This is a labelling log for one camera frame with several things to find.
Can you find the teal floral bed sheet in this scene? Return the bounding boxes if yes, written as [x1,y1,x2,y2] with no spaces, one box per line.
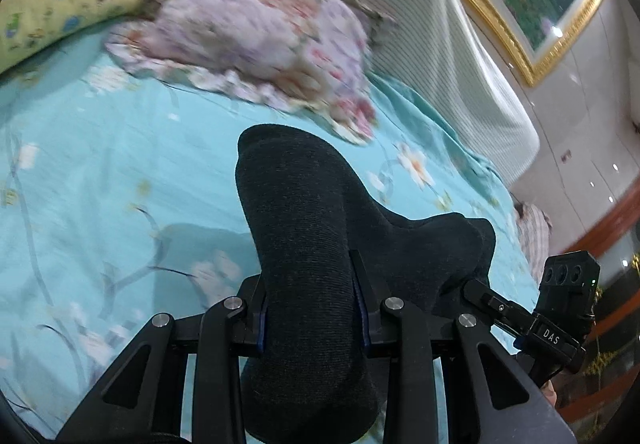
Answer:
[1,26,538,438]

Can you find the person's right hand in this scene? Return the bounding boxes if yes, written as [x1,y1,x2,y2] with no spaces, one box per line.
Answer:
[540,380,558,406]

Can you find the pink purple floral pillow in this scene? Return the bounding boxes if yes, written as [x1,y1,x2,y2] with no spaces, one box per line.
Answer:
[105,0,396,145]

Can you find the black pants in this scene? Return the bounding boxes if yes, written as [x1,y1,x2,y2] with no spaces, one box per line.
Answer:
[235,124,496,443]

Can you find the white striped headboard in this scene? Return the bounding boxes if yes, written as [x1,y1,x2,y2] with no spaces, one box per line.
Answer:
[363,0,539,184]

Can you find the red wooden furniture edge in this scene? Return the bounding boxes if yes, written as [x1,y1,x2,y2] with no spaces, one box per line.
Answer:
[554,181,639,441]

